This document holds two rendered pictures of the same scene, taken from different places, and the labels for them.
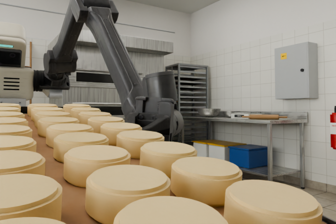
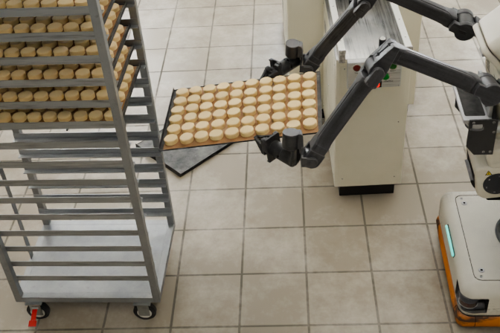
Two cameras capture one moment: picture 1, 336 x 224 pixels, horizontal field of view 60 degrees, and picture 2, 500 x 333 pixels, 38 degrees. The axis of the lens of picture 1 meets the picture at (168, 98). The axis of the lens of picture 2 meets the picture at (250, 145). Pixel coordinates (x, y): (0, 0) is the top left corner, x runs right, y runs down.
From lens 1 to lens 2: 276 cm
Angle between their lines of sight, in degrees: 119
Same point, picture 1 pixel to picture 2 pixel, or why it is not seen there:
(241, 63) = not seen: outside the picture
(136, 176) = (201, 125)
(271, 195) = (185, 136)
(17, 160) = (216, 114)
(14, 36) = (486, 42)
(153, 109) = (271, 140)
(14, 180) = (207, 114)
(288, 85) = not seen: outside the picture
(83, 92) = not seen: outside the picture
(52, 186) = (202, 117)
